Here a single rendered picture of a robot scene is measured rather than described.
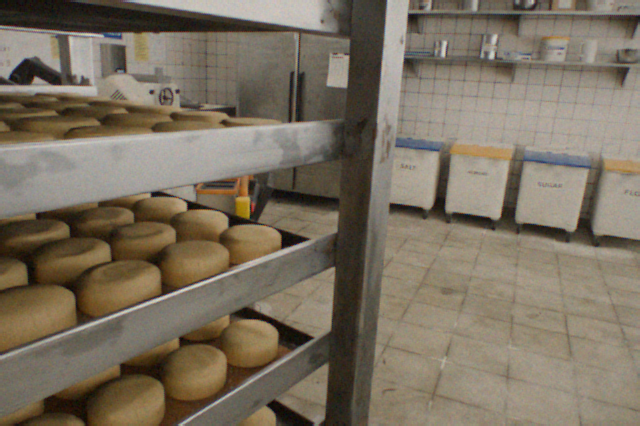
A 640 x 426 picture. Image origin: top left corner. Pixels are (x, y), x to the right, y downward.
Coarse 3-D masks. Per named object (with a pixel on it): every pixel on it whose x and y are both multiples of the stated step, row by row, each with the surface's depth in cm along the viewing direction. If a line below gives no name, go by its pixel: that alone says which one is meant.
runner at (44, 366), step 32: (288, 256) 35; (320, 256) 39; (192, 288) 29; (224, 288) 31; (256, 288) 33; (96, 320) 24; (128, 320) 26; (160, 320) 27; (192, 320) 29; (0, 352) 21; (32, 352) 22; (64, 352) 23; (96, 352) 25; (128, 352) 26; (0, 384) 21; (32, 384) 22; (64, 384) 24; (0, 416) 22
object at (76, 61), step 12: (60, 36) 61; (72, 36) 61; (60, 48) 62; (72, 48) 61; (84, 48) 62; (60, 60) 63; (72, 60) 61; (84, 60) 62; (72, 72) 62; (84, 72) 63; (72, 84) 62; (84, 84) 63
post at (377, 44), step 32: (384, 0) 33; (352, 32) 35; (384, 32) 34; (352, 64) 36; (384, 64) 34; (352, 96) 36; (384, 96) 35; (352, 128) 37; (384, 128) 36; (352, 160) 37; (384, 160) 37; (352, 192) 38; (384, 192) 38; (352, 224) 38; (384, 224) 39; (352, 256) 39; (384, 256) 41; (352, 288) 40; (352, 320) 40; (352, 352) 41; (352, 384) 42; (352, 416) 42
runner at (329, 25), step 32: (96, 0) 22; (128, 0) 22; (160, 0) 23; (192, 0) 25; (224, 0) 26; (256, 0) 28; (288, 0) 30; (320, 0) 32; (352, 0) 35; (320, 32) 34
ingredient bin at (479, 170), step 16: (464, 144) 479; (480, 144) 477; (496, 144) 482; (464, 160) 457; (480, 160) 452; (496, 160) 447; (464, 176) 461; (480, 176) 455; (496, 176) 450; (448, 192) 472; (464, 192) 465; (480, 192) 459; (496, 192) 454; (448, 208) 475; (464, 208) 470; (480, 208) 464; (496, 208) 458; (496, 224) 464
